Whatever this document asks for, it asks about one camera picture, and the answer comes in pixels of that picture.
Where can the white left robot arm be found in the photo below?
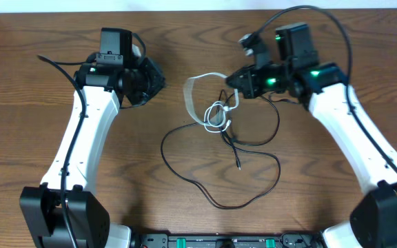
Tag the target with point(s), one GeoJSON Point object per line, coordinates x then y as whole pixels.
{"type": "Point", "coordinates": [62, 211]}

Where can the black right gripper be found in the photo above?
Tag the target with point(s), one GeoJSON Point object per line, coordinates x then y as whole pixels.
{"type": "Point", "coordinates": [245, 83]}

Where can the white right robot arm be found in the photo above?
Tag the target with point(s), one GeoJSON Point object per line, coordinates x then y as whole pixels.
{"type": "Point", "coordinates": [323, 90]}

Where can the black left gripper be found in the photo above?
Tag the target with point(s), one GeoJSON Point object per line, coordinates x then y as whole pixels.
{"type": "Point", "coordinates": [151, 80]}

